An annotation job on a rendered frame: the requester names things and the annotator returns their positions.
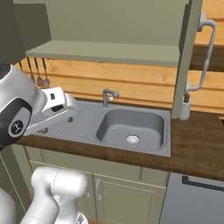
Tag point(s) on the olive panel under sink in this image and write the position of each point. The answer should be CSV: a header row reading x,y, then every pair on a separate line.
x,y
110,164

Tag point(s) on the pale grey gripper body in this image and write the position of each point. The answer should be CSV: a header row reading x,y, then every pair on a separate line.
x,y
71,106

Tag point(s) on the grey sink with drainboard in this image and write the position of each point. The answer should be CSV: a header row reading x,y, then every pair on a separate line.
x,y
131,128

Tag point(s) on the grey dishwasher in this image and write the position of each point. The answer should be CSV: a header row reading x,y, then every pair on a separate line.
x,y
192,204

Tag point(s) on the olive wall cabinet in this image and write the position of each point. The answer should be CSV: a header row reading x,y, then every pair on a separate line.
x,y
110,32

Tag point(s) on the olive cupboard door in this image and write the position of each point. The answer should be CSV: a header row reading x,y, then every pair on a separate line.
x,y
128,201
87,180

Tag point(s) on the pale grey bottle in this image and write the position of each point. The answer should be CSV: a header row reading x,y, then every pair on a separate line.
x,y
185,110

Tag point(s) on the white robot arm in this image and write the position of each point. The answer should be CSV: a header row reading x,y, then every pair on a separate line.
x,y
17,99

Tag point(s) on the dark wooden shelf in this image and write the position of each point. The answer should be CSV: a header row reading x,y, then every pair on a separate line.
x,y
208,58

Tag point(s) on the grey tap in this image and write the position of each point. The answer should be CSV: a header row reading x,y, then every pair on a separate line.
x,y
106,96

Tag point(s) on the hanging grey kitchen tool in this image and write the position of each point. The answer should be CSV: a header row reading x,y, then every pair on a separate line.
x,y
31,71
45,79
38,78
20,65

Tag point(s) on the olive cupboard run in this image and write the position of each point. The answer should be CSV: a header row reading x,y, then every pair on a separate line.
x,y
13,175

